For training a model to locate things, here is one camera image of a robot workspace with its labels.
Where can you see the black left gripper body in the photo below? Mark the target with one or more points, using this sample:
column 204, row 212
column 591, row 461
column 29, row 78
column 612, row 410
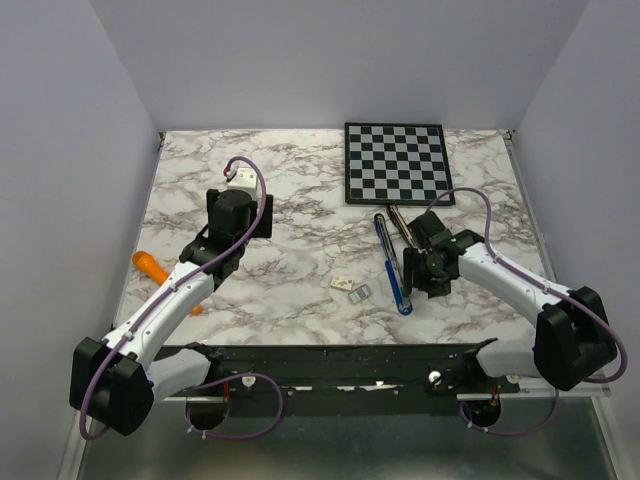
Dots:
column 212, row 197

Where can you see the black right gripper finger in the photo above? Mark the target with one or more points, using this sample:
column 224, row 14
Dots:
column 407, row 272
column 435, row 288

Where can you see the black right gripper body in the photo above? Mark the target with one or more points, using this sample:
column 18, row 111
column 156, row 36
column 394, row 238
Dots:
column 424, row 271

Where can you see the blue and black stapler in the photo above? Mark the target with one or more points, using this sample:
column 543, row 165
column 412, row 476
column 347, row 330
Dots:
column 403, row 303

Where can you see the staple tray with staples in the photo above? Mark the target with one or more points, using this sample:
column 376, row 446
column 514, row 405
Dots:
column 360, row 293

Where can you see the white staple box sleeve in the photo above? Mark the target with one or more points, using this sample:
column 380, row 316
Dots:
column 343, row 283

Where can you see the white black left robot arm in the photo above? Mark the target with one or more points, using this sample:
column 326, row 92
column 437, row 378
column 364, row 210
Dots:
column 116, row 380

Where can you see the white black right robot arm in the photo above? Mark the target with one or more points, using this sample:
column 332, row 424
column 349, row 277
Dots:
column 571, row 341

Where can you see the black and grey chessboard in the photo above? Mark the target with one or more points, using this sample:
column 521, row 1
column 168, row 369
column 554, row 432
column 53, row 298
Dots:
column 395, row 163

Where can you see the orange toy microphone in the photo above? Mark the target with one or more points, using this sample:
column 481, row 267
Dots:
column 146, row 264

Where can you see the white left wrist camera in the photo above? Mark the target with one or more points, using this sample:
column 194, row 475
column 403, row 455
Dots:
column 243, row 179

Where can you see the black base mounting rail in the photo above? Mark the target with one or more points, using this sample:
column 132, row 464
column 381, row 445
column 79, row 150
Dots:
column 342, row 380

